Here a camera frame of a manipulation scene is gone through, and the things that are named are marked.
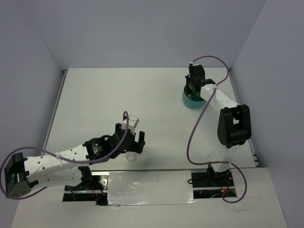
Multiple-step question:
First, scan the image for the silver taped panel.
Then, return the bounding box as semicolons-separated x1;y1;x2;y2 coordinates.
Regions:
107;171;196;206

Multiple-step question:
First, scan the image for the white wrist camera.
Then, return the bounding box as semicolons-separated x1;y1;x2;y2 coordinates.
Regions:
189;62;202;67
121;115;140;133

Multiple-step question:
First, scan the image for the teal round divided organizer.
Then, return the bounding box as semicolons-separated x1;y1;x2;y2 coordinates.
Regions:
182;88;206;109

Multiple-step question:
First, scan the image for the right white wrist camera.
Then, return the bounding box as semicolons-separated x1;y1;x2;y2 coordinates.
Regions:
189;62;202;67

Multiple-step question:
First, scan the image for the clear tape roll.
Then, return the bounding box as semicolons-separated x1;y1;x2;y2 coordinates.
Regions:
126;152;137;162

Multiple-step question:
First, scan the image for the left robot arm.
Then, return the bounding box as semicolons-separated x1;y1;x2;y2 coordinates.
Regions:
0;123;145;200

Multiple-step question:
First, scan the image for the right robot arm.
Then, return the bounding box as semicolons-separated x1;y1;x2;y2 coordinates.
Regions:
183;62;252;186

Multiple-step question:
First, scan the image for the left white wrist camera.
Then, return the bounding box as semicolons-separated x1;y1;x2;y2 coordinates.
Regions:
121;115;140;133

